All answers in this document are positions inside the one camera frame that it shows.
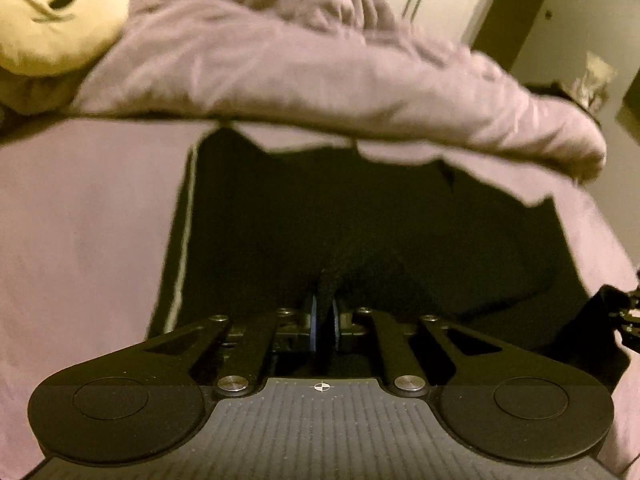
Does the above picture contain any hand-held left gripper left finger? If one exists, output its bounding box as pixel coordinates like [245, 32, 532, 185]
[145, 296, 323, 400]

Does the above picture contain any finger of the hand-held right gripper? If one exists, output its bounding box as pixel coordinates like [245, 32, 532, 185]
[606, 285, 640, 353]

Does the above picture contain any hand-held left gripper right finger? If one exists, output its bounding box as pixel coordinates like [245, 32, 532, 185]
[327, 297, 503, 400]

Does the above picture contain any black knit sweater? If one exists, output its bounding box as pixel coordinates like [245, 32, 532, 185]
[146, 127, 632, 358]

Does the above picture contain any wrapped flower bouquet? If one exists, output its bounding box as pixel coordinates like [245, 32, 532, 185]
[572, 51, 615, 113]

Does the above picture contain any purple duvet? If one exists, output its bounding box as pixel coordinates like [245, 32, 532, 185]
[70, 0, 608, 186]

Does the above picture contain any beige plush toy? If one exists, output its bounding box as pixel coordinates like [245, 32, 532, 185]
[0, 67, 108, 113]

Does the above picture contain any cream round face pillow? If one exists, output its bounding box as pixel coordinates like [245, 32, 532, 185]
[0, 0, 131, 78]

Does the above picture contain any dark door frame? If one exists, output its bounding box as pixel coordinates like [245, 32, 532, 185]
[472, 0, 563, 73]

